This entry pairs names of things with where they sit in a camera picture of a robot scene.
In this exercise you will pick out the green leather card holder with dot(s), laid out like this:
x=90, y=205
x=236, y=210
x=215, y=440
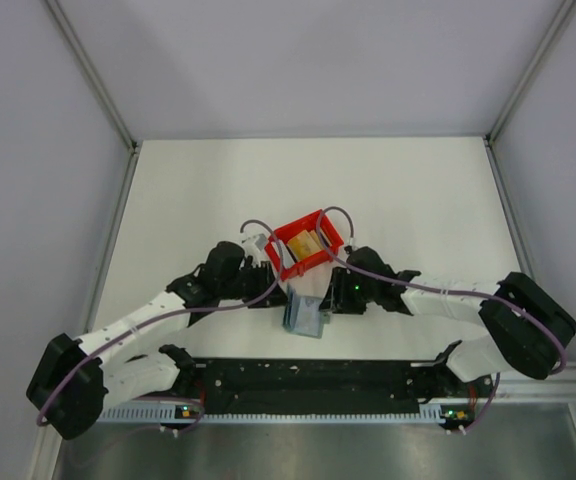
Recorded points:
x=302, y=315

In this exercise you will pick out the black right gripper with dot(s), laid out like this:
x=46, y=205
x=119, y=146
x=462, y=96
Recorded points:
x=337, y=299

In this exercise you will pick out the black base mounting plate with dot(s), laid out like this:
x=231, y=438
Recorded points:
x=304, y=387

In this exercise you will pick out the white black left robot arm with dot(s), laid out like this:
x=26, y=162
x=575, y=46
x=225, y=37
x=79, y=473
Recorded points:
x=77, y=379

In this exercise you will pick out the aluminium frame rail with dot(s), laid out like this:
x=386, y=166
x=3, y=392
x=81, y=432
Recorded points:
x=518, y=388

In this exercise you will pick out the red plastic card tray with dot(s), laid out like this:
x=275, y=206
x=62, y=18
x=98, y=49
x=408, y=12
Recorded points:
x=282, y=259

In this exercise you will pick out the white slotted cable duct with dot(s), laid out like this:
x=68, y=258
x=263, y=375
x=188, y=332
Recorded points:
x=139, y=413

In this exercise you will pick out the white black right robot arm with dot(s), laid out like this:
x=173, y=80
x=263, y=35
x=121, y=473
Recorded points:
x=526, y=329

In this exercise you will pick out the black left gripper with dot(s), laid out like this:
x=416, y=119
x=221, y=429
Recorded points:
x=264, y=274

